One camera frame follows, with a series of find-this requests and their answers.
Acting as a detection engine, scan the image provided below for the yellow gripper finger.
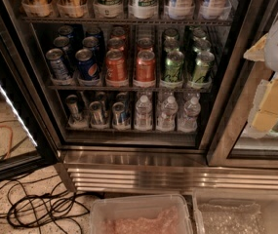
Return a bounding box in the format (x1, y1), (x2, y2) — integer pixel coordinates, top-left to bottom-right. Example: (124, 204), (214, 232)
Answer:
(251, 78), (278, 133)
(243, 34), (267, 61)

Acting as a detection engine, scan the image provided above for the white 7up can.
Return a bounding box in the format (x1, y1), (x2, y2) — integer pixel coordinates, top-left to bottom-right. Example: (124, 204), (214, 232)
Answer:
(94, 0), (123, 19)
(129, 0), (158, 20)

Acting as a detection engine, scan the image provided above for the green soda can right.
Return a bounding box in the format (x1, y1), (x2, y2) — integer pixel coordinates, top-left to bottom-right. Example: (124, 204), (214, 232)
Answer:
(188, 51), (215, 89)

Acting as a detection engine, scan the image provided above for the green soda can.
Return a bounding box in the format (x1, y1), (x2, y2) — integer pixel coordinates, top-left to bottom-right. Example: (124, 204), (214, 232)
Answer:
(188, 51), (215, 89)
(160, 51), (184, 88)

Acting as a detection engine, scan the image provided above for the green soda can left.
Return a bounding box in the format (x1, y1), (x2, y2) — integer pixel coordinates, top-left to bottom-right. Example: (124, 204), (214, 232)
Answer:
(160, 51), (184, 88)

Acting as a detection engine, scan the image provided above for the orange soda can right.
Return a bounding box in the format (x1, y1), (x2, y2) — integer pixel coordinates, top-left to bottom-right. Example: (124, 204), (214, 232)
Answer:
(134, 50), (156, 88)

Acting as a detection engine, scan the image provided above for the orange soda can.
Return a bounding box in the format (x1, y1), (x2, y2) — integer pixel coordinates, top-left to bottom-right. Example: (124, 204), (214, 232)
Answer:
(105, 50), (129, 87)
(134, 50), (156, 88)

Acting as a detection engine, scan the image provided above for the orange soda can left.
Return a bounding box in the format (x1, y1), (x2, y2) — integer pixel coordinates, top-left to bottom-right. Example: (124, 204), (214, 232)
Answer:
(105, 50), (129, 87)

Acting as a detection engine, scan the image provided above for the slim blue silver can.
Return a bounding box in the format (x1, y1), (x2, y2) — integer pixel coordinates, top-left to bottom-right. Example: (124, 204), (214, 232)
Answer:
(112, 102), (130, 130)

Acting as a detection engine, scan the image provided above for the blue pepsi can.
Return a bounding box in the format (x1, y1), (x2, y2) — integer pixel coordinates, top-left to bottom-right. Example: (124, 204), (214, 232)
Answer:
(75, 49), (100, 86)

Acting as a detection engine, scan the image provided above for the slim silver can middle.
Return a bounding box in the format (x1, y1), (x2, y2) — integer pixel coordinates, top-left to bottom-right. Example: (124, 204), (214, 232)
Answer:
(90, 101), (108, 129)

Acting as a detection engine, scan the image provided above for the silver diet pepsi can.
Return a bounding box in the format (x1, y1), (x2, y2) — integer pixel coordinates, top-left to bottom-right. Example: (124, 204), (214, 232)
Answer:
(46, 48), (72, 85)

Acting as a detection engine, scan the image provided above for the open fridge glass door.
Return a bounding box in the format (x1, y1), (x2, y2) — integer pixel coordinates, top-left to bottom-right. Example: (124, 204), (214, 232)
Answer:
(0, 0), (57, 181)

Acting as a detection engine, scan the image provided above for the water bottle right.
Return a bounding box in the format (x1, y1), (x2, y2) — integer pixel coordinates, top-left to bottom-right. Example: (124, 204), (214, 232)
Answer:
(178, 97), (201, 133)

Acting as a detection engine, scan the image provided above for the water bottle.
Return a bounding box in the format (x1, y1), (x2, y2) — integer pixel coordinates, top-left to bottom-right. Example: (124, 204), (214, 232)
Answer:
(156, 96), (179, 132)
(135, 95), (152, 131)
(178, 97), (201, 133)

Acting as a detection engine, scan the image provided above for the water bottle middle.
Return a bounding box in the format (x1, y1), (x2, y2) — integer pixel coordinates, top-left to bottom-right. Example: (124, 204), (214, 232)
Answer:
(156, 96), (179, 132)

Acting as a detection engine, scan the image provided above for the clear bin bubble wrap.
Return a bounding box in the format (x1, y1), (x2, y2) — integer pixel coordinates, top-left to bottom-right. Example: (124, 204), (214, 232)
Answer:
(192, 189), (278, 234)

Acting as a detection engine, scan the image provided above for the water bottle left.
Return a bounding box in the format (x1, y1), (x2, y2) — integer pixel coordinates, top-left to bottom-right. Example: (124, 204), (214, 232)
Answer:
(135, 95), (152, 131)

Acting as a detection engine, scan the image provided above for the clear bin pink wrap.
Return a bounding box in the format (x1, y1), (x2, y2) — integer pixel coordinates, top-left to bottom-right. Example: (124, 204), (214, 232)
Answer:
(90, 194), (193, 234)

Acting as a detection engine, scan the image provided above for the black cable tangle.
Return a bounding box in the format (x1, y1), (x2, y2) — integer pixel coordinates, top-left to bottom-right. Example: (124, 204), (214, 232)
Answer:
(0, 171), (98, 234)

